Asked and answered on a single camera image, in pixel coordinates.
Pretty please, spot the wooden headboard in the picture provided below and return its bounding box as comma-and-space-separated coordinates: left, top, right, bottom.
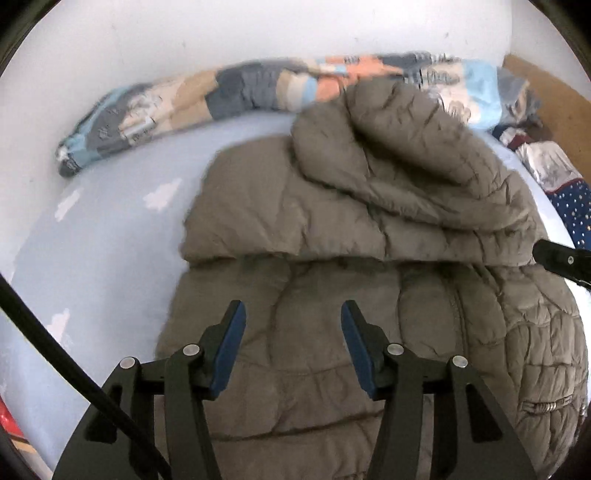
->
502, 53, 591, 181

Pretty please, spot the light blue bed sheet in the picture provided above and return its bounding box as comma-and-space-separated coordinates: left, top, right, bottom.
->
0, 111, 573, 480

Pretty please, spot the khaki puffer jacket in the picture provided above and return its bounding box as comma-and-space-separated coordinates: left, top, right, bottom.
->
154, 78, 589, 480

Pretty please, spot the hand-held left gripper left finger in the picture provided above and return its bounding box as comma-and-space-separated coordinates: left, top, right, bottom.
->
53, 300, 247, 480

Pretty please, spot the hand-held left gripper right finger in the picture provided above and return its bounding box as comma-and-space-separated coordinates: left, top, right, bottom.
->
341, 300, 539, 480

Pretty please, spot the red plastic object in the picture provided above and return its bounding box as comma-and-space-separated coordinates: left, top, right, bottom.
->
0, 397, 24, 444

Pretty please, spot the black cable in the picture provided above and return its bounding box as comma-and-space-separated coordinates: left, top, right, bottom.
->
0, 274, 172, 480

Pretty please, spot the grey blue knit cloth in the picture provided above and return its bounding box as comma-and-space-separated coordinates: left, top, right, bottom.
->
501, 74, 543, 127

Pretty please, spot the patchwork blanket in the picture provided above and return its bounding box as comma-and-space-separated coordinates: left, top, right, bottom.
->
55, 52, 513, 178

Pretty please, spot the blue starry blanket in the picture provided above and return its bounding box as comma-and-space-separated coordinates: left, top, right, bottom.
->
545, 179, 591, 252

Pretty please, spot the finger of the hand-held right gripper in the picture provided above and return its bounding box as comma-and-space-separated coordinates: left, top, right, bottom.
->
532, 239, 591, 292

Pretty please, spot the white red printed cloth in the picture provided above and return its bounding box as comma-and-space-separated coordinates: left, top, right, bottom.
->
492, 124, 583, 193

